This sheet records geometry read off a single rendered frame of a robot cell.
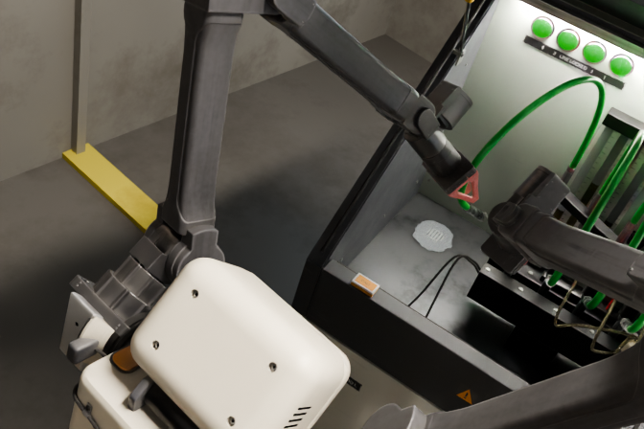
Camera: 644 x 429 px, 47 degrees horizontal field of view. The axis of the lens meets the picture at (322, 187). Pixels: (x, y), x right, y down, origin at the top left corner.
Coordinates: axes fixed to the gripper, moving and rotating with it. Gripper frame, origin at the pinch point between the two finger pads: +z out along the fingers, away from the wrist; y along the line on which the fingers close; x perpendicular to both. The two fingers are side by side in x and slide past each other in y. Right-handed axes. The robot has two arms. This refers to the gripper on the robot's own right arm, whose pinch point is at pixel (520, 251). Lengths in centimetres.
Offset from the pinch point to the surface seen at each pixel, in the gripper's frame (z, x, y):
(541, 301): 29.5, -2.8, -1.7
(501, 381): 16.4, -9.7, -19.2
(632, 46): 14, 15, 47
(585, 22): 12, 25, 46
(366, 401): 32, 10, -43
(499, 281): 26.7, 5.7, -4.4
